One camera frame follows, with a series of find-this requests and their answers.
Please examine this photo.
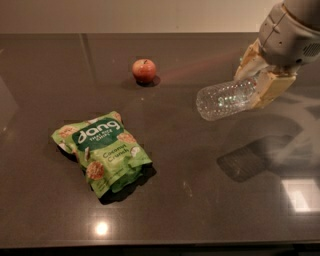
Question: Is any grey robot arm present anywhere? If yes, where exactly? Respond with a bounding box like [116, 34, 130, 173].
[234, 0, 320, 109]

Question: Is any red apple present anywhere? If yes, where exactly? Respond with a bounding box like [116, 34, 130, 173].
[132, 59, 156, 83]

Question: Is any green Dang chips bag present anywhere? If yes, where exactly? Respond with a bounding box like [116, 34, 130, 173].
[51, 111, 152, 198]

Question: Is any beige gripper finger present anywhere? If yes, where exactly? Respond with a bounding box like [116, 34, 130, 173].
[250, 66, 297, 109]
[234, 39, 269, 81]

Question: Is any clear plastic water bottle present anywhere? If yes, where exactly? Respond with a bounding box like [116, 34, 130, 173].
[196, 77, 257, 121]

